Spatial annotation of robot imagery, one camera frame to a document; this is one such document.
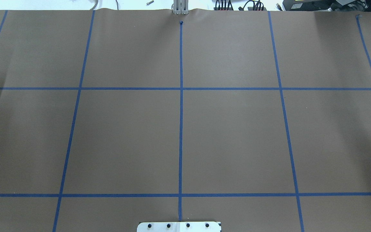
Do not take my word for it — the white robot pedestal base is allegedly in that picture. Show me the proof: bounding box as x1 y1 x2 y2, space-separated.
137 221 222 232

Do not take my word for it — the aluminium frame post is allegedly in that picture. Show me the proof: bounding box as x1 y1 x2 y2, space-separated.
171 0 189 15

